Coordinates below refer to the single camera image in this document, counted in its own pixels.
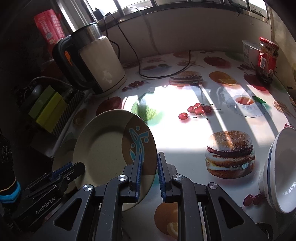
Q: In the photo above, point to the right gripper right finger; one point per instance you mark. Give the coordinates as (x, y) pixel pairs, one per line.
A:
(187, 194)

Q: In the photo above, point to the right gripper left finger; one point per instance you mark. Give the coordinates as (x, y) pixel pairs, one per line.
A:
(124, 188)

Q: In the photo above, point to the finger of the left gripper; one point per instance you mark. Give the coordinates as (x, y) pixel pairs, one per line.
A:
(61, 170)
(46, 182)

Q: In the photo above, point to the beige plate with blue motif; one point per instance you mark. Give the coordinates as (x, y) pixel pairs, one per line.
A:
(110, 142)

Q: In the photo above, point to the white bowl with blue stripe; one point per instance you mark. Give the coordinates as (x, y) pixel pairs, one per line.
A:
(277, 180)

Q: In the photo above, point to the lime yellow box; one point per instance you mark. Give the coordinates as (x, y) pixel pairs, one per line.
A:
(52, 112)

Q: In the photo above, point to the dark green box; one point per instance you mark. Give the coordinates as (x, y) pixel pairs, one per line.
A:
(41, 102)

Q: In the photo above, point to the black white patterned tray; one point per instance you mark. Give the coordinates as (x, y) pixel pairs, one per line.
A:
(72, 100)

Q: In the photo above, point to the grey oval device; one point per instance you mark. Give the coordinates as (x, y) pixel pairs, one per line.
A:
(36, 91)

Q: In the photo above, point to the white electric kettle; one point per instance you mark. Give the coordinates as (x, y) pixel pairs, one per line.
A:
(89, 62)

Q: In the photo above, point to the red paper package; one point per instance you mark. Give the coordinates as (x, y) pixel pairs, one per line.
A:
(50, 28)

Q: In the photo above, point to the red chili sauce jar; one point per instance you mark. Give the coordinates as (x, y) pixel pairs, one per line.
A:
(267, 57)

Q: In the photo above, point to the clear plastic tub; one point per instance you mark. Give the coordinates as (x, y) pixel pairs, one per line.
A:
(250, 53)

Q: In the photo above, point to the window metal bars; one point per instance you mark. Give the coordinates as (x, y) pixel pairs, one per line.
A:
(103, 7)

